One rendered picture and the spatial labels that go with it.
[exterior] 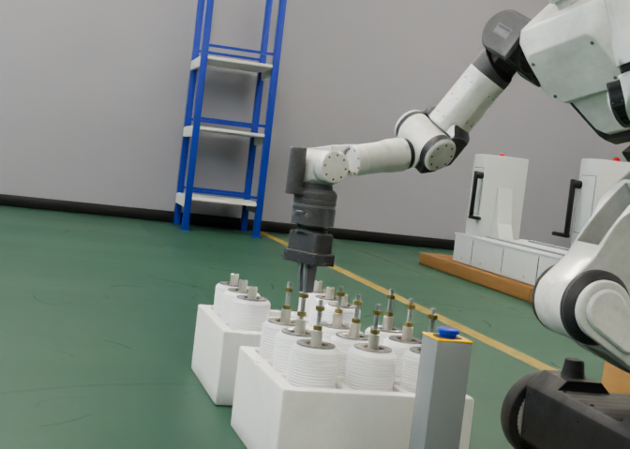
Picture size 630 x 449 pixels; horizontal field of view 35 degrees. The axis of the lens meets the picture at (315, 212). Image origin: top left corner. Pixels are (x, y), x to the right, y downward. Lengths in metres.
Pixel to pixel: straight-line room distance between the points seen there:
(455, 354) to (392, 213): 6.85
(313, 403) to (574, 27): 0.84
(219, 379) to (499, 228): 4.27
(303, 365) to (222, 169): 6.41
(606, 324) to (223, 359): 0.93
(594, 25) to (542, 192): 7.36
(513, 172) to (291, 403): 4.87
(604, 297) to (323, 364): 0.53
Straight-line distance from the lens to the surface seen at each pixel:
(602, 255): 1.95
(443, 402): 1.82
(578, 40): 1.88
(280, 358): 2.02
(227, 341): 2.39
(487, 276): 5.99
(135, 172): 8.18
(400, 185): 8.65
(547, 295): 1.97
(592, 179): 5.32
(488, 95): 2.12
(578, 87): 1.95
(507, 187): 6.59
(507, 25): 2.10
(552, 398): 2.15
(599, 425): 1.99
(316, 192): 1.98
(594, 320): 1.91
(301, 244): 2.01
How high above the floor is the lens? 0.59
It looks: 3 degrees down
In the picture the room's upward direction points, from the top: 7 degrees clockwise
